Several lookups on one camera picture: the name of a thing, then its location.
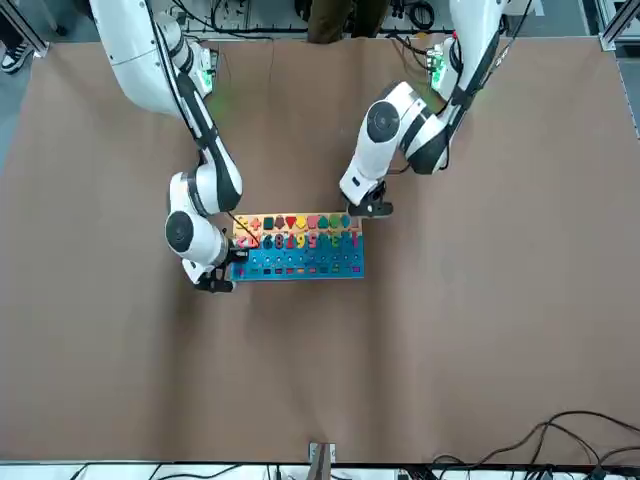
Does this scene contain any blue wooden toy board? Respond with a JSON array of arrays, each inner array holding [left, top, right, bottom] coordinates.
[[231, 212, 367, 282]]

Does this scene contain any person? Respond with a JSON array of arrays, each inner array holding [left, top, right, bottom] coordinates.
[[306, 0, 389, 45], [0, 19, 35, 75]]

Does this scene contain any white side desk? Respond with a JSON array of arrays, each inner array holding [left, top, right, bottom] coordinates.
[[0, 460, 640, 480]]

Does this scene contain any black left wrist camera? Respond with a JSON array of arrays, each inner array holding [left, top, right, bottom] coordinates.
[[348, 198, 395, 221]]

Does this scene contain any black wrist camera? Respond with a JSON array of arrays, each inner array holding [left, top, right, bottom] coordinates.
[[193, 268, 237, 294], [348, 198, 395, 221]]

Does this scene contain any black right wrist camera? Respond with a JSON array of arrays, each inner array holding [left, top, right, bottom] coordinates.
[[193, 268, 237, 294]]

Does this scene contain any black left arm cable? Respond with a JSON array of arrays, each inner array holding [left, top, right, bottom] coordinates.
[[389, 0, 534, 176]]

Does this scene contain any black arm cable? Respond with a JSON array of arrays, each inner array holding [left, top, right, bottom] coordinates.
[[147, 0, 262, 251], [389, 0, 534, 176]]

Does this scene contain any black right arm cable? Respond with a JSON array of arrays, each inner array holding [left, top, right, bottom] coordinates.
[[147, 0, 262, 251]]

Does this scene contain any silver aluminium frame post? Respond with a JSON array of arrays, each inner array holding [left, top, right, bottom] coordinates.
[[306, 440, 338, 480], [596, 0, 640, 52]]

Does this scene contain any black desk cable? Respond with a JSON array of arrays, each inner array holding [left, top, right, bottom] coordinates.
[[432, 410, 640, 469]]

